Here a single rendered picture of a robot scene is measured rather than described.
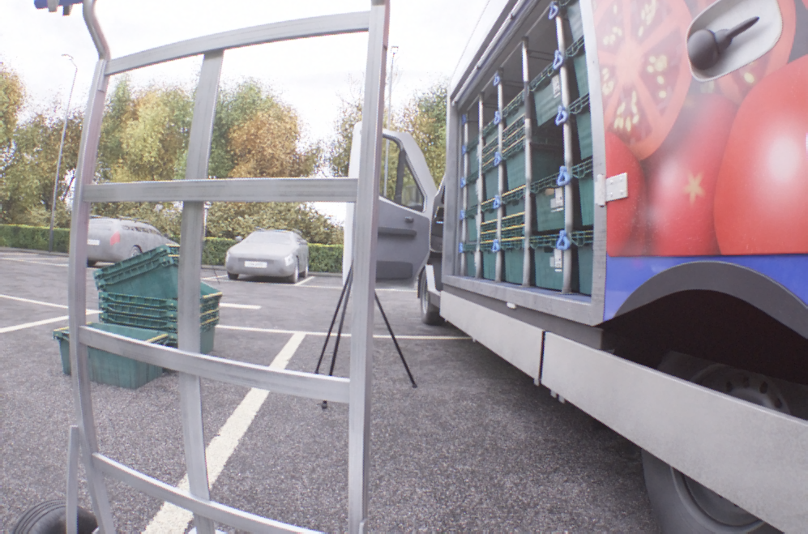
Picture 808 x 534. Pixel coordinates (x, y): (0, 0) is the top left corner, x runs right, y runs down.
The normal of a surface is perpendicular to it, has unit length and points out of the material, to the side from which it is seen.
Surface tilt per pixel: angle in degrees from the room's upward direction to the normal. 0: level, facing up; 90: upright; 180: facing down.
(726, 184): 90
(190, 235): 90
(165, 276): 93
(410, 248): 88
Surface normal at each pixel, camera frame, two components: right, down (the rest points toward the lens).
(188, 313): -0.18, -0.07
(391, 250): 0.59, -0.04
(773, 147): -0.99, -0.05
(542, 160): 0.11, 0.02
